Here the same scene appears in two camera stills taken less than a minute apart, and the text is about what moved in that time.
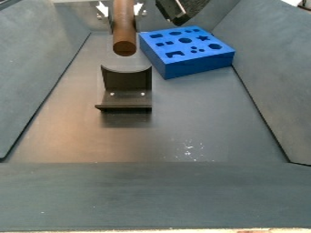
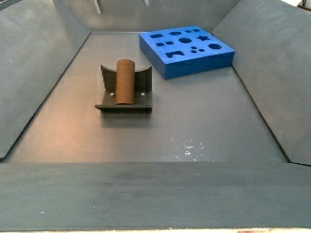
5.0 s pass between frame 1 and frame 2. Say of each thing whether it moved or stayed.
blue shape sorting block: stayed
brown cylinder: moved
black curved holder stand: stayed
